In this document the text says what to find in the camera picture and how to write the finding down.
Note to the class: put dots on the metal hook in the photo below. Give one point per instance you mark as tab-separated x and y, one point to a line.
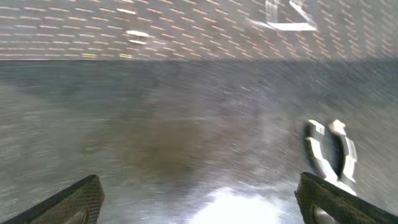
292	26

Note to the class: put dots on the black and white pliers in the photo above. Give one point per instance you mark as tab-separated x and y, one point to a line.
315	155

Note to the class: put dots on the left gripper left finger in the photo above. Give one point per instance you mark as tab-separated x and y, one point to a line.
71	202

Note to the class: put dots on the black pegboard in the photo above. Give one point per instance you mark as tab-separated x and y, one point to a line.
199	31

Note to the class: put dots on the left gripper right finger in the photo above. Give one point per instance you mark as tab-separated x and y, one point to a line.
329	199

